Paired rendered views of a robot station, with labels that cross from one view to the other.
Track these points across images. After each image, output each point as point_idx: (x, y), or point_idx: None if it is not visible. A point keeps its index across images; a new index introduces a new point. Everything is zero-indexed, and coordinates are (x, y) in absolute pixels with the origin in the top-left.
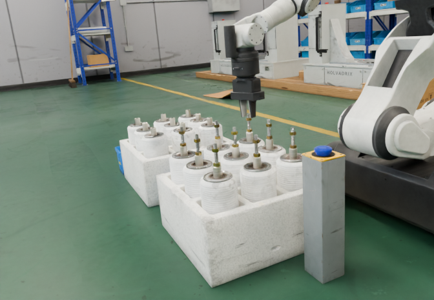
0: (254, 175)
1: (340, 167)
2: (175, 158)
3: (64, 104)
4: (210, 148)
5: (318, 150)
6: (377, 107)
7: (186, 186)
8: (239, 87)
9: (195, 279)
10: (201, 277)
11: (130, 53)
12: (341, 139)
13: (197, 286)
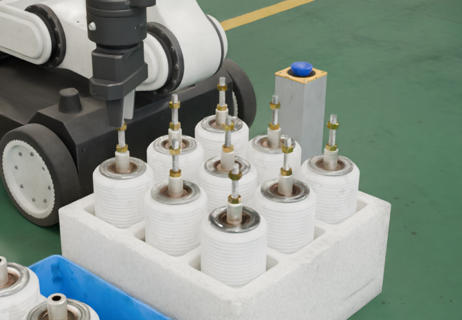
0: (300, 146)
1: None
2: (260, 222)
3: None
4: (190, 196)
5: (311, 67)
6: (198, 16)
7: (309, 230)
8: (131, 64)
9: (374, 311)
10: (365, 307)
11: None
12: (177, 82)
13: (386, 305)
